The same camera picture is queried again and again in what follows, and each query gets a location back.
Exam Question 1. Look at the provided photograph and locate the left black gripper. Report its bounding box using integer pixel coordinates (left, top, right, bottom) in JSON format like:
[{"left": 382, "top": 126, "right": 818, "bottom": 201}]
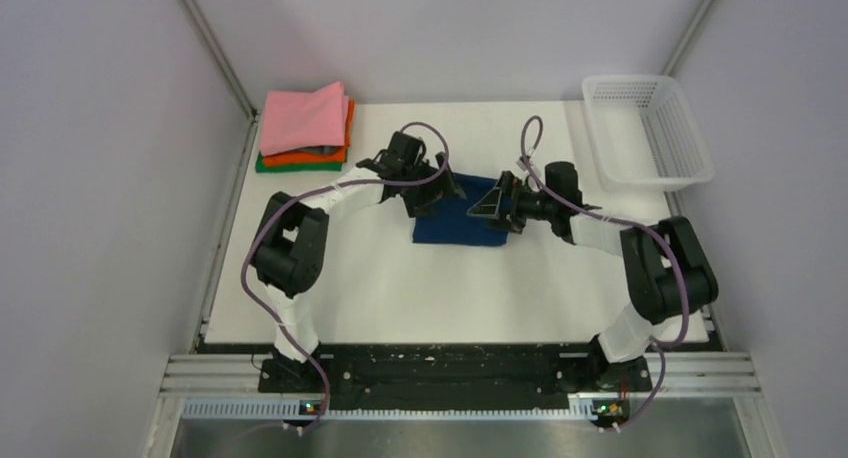
[{"left": 400, "top": 152, "right": 464, "bottom": 217}]

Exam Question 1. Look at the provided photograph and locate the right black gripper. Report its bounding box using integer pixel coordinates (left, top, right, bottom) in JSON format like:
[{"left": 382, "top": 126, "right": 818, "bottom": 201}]
[{"left": 469, "top": 171, "right": 559, "bottom": 235}]

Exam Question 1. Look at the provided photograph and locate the blue mickey print t-shirt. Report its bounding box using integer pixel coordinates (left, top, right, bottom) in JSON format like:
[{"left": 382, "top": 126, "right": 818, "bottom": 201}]
[{"left": 412, "top": 173, "right": 508, "bottom": 247}]

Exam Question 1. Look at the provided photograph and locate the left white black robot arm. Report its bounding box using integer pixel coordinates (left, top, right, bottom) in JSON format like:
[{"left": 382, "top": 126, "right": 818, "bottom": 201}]
[{"left": 240, "top": 129, "right": 465, "bottom": 392}]

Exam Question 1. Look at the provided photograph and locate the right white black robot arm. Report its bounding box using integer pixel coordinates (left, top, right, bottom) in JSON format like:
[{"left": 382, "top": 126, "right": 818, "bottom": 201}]
[{"left": 467, "top": 161, "right": 718, "bottom": 390}]

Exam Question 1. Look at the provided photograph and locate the grey folded t-shirt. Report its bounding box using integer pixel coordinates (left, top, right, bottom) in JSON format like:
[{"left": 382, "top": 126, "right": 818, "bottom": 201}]
[{"left": 300, "top": 146, "right": 345, "bottom": 156}]

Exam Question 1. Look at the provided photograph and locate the orange folded t-shirt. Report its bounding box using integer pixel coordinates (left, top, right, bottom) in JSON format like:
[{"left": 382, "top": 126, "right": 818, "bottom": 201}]
[{"left": 259, "top": 98, "right": 356, "bottom": 165}]

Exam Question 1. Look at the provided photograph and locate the pink folded t-shirt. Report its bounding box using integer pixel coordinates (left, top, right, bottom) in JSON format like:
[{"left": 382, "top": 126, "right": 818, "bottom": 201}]
[{"left": 259, "top": 81, "right": 349, "bottom": 156}]

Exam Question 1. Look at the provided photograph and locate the green folded t-shirt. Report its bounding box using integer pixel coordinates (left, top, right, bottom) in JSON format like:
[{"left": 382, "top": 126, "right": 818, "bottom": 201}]
[{"left": 255, "top": 155, "right": 347, "bottom": 174}]

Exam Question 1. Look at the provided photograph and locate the white plastic basket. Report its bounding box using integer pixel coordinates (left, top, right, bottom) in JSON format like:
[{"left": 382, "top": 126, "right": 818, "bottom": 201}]
[{"left": 581, "top": 74, "right": 715, "bottom": 193}]

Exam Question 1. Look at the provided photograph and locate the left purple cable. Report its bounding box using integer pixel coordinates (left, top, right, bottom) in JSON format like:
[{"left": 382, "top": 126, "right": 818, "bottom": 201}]
[{"left": 239, "top": 121, "right": 452, "bottom": 436}]

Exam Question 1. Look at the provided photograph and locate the purple cable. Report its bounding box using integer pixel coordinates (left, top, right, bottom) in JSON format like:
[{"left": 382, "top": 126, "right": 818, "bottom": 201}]
[
  {"left": 518, "top": 115, "right": 694, "bottom": 433},
  {"left": 239, "top": 121, "right": 452, "bottom": 436}
]

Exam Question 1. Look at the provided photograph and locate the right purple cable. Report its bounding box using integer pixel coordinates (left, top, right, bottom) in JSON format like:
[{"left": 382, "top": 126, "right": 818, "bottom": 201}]
[{"left": 518, "top": 115, "right": 694, "bottom": 433}]

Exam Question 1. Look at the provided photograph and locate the white slotted cable duct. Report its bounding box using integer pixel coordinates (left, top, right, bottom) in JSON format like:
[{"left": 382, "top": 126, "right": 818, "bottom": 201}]
[{"left": 181, "top": 398, "right": 597, "bottom": 422}]

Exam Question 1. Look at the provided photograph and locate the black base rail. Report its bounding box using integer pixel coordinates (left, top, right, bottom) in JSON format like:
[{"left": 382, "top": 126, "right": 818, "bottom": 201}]
[{"left": 258, "top": 342, "right": 653, "bottom": 411}]

